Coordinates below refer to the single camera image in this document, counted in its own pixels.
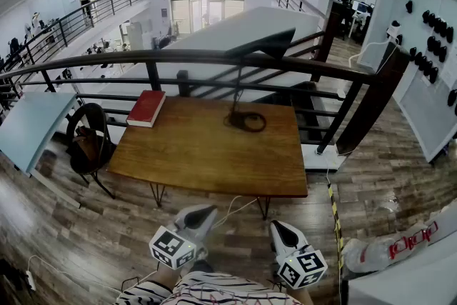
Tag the wooden desk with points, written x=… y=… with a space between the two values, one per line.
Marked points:
x=200 y=160

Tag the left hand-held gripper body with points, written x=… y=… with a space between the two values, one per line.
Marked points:
x=171 y=248

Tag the red hardcover book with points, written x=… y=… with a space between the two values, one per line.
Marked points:
x=144 y=109

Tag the brown bag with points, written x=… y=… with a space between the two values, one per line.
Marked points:
x=87 y=148

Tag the blue wall notice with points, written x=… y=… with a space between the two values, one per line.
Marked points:
x=164 y=15

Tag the person's right forearm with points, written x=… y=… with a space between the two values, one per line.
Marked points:
x=300 y=296

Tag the white power strip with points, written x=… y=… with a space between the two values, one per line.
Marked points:
x=31 y=280

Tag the black desk lamp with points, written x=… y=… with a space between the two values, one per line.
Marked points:
x=260 y=44

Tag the black round-back chair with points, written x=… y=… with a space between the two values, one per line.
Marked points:
x=101 y=125

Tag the white railing clip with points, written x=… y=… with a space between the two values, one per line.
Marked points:
x=341 y=93

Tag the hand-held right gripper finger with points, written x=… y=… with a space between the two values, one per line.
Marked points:
x=275 y=235
x=298 y=232

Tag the person's left forearm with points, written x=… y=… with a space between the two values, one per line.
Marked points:
x=168 y=273

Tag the dark wooden balcony railing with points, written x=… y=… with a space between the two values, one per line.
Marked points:
x=178 y=55

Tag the small white camera device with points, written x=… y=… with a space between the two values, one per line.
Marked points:
x=392 y=31

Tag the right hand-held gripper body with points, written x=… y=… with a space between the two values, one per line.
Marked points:
x=301 y=269

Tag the person's striped shirt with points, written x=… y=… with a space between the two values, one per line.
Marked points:
x=214 y=291

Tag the white flat base board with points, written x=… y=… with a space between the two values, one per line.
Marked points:
x=321 y=160

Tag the yellow black hazard tape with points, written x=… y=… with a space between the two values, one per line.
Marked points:
x=335 y=221

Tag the light blue table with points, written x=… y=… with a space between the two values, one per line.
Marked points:
x=28 y=125

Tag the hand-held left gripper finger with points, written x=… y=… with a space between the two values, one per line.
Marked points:
x=187 y=212
x=209 y=226

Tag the group of black hung devices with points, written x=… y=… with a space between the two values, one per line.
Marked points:
x=433 y=46

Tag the white wall board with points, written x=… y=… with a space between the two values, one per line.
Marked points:
x=421 y=107

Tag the dark wooden stair railing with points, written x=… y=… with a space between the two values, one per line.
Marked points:
x=332 y=28

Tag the clear plastic bag red print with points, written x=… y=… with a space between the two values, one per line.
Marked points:
x=371 y=253

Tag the white cabinet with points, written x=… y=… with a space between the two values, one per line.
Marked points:
x=135 y=36

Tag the long black metal railing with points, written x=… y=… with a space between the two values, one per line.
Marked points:
x=63 y=33

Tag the long white cluttered work table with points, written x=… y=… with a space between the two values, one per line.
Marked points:
x=103 y=51

